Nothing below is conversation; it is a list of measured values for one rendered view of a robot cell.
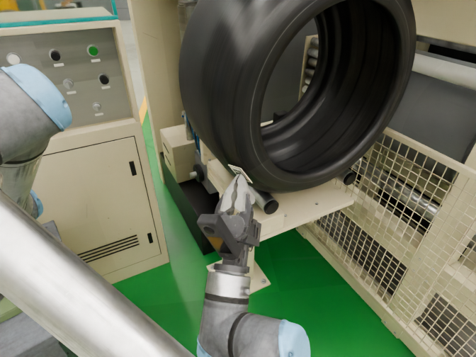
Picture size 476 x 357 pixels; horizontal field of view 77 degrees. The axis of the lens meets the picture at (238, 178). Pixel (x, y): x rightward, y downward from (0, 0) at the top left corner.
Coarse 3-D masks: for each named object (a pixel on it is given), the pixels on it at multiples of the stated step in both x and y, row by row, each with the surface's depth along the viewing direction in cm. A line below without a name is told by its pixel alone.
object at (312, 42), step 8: (312, 40) 115; (312, 48) 116; (304, 56) 119; (312, 56) 116; (304, 64) 121; (312, 64) 118; (304, 72) 123; (312, 72) 118; (304, 80) 125; (304, 88) 125
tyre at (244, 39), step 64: (256, 0) 52; (320, 0) 53; (384, 0) 60; (192, 64) 65; (256, 64) 55; (320, 64) 97; (384, 64) 85; (256, 128) 62; (320, 128) 102; (384, 128) 84
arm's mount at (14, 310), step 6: (6, 300) 88; (0, 306) 87; (6, 306) 87; (12, 306) 87; (0, 312) 85; (6, 312) 86; (12, 312) 87; (18, 312) 88; (0, 318) 85; (6, 318) 86
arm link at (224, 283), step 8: (208, 272) 62; (216, 272) 60; (224, 272) 60; (232, 272) 60; (208, 280) 61; (216, 280) 59; (224, 280) 58; (232, 280) 59; (240, 280) 59; (248, 280) 61; (208, 288) 60; (216, 288) 58; (224, 288) 58; (232, 288) 58; (240, 288) 59; (248, 288) 61; (232, 296) 58; (240, 296) 58; (248, 296) 61
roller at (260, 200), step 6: (252, 192) 84; (258, 192) 83; (264, 192) 83; (258, 198) 82; (264, 198) 81; (270, 198) 80; (258, 204) 83; (264, 204) 80; (270, 204) 79; (276, 204) 80; (264, 210) 80; (270, 210) 81
